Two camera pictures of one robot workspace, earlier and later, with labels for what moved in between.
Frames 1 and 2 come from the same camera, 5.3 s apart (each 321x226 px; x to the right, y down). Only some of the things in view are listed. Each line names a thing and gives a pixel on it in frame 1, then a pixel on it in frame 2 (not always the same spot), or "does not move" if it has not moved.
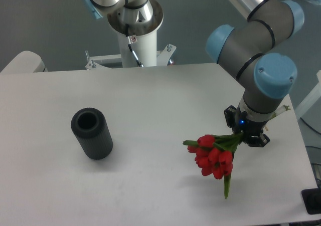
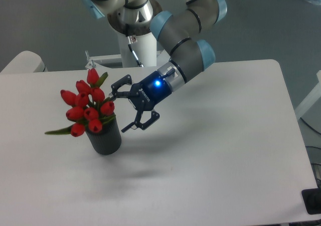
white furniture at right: (313, 96) does not move
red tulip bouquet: (214, 155) -> (89, 108)
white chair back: (26, 61) does not move
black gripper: (250, 127) -> (146, 94)
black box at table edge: (311, 199) does not move
